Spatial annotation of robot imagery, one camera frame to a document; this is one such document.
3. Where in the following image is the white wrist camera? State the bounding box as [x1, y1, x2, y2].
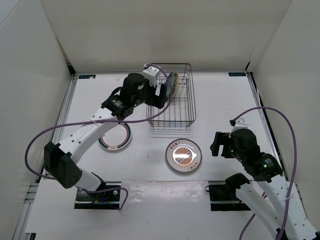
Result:
[141, 64, 161, 88]
[229, 117, 249, 132]

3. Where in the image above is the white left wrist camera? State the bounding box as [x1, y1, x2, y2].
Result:
[141, 64, 161, 88]

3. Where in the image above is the metal wire dish rack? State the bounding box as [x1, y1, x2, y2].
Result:
[148, 63, 197, 129]

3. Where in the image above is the teal patterned plate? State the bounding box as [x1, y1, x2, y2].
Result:
[165, 72, 176, 98]

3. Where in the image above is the blue table label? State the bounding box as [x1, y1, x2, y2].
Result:
[228, 72, 247, 77]
[78, 74, 96, 79]

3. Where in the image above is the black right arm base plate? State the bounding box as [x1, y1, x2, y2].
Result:
[204, 181, 251, 212]

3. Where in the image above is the cream floral plate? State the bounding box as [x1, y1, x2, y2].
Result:
[172, 71, 180, 97]

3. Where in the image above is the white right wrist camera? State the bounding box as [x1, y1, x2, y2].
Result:
[229, 117, 249, 132]

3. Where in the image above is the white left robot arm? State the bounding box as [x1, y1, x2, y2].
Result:
[44, 66, 168, 200]

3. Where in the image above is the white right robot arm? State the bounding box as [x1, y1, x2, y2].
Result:
[210, 128, 320, 240]

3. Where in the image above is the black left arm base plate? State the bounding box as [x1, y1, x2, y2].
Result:
[74, 188, 121, 210]

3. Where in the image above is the left blue table label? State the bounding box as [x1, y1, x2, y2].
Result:
[78, 74, 96, 79]

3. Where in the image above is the right blue table label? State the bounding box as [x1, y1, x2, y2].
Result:
[228, 72, 247, 77]

